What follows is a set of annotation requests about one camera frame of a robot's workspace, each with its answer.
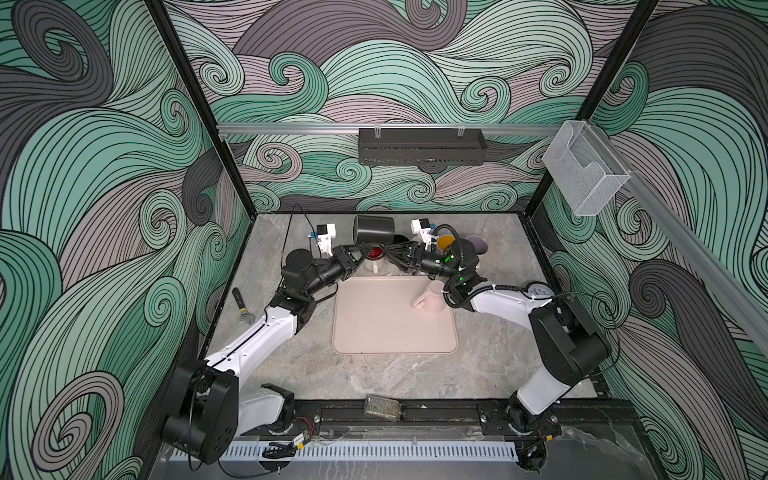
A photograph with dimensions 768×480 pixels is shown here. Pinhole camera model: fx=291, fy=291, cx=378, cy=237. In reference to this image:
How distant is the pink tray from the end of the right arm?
22 cm

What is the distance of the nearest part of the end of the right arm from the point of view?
71 cm

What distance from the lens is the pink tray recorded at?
874 mm
